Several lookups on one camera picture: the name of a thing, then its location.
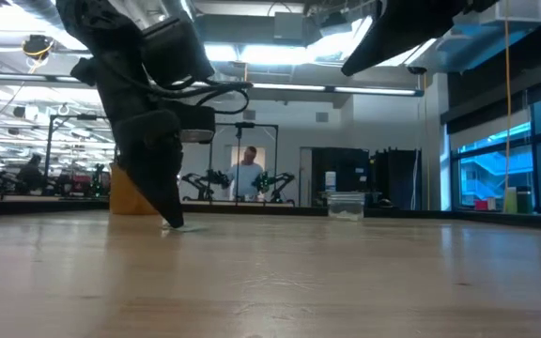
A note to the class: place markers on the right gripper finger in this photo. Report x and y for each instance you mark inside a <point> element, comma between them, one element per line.
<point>388,42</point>

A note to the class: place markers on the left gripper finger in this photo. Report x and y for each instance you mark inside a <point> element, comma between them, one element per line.
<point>150,164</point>
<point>180,178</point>

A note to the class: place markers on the green stevia packet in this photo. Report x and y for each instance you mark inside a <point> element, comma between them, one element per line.
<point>195,228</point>

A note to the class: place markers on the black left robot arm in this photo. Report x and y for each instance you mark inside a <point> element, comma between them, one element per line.
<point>111,37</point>

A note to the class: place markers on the background black robot arm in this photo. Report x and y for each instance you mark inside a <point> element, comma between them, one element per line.
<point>202,180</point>
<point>277,180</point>

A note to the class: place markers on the long ceiling light fixture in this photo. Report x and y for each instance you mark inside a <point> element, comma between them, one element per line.
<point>374,90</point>

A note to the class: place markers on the person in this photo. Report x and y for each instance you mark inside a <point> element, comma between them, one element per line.
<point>31,173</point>
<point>247,176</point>

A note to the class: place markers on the black cabinet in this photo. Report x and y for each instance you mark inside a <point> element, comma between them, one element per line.
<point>350,164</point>

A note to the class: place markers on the black folding partition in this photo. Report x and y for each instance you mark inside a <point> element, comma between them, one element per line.
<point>397,178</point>

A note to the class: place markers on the white sign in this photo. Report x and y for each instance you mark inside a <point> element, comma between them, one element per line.
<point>330,180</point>

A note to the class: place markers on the black computer mouse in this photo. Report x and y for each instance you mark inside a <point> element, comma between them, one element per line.
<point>385,203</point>

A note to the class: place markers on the clear glass cup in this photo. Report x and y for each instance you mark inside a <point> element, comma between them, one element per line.
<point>345,206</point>

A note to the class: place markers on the small red box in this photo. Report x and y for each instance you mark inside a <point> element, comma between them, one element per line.
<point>481,204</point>

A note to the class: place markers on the small white box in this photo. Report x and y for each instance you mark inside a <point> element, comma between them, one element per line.
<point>491,203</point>

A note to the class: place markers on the light green bottle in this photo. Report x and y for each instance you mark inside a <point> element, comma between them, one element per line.
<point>510,201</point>

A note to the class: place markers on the dark green bottle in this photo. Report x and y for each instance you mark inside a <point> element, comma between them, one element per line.
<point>524,199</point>

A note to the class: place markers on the dome security camera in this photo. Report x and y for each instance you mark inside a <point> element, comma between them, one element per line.
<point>416,70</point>

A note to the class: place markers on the black gantry frame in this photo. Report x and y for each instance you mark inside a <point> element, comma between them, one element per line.
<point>78,117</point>
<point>243,125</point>

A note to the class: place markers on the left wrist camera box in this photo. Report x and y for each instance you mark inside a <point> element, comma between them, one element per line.
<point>195,119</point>

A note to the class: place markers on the black aluminium table frame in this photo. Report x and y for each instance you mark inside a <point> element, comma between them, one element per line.
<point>251,209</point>

